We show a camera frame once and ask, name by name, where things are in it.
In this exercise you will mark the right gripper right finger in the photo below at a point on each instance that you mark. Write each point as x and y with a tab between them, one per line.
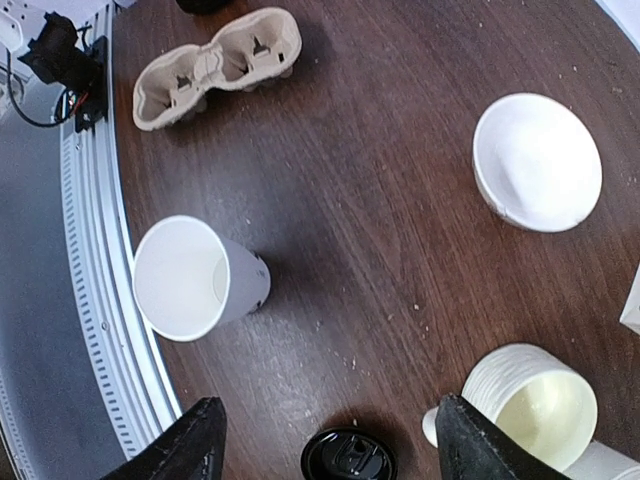
470	446

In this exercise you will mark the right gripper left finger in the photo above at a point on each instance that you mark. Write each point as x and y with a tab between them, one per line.
192	447

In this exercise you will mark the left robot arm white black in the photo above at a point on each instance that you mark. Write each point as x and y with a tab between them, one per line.
46	45

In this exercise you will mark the white paper takeout bag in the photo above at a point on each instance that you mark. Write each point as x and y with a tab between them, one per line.
630	316

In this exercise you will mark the cream ribbed ceramic mug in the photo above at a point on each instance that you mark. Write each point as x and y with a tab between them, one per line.
544	406

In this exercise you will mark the white ceramic bowl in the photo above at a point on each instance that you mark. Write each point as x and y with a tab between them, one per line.
535	163

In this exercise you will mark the cardboard two-cup carrier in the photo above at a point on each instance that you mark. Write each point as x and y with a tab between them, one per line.
258	47

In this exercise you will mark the aluminium front rail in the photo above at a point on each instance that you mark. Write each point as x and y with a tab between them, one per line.
83	384

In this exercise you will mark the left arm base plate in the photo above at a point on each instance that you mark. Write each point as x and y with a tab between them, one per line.
95	106

